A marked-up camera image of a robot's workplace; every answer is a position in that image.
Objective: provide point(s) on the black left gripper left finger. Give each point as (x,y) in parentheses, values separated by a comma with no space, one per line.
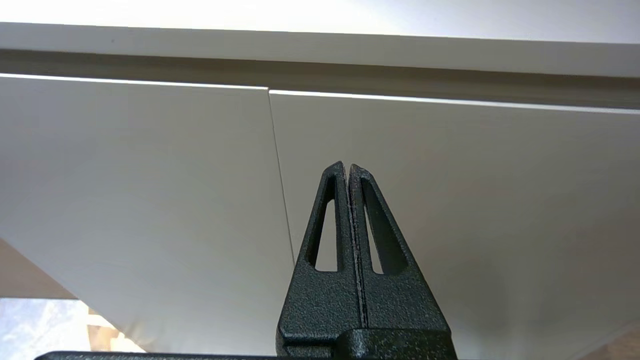
(320,305)

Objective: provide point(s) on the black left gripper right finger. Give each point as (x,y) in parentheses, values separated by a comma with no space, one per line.
(400,305)

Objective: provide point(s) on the wide white cabinet door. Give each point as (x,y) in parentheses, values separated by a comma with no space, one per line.
(500,200)

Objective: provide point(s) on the narrow white cabinet door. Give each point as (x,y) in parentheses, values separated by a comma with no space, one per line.
(150,175)

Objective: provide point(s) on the white cabinet body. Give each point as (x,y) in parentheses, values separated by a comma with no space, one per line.
(300,47)

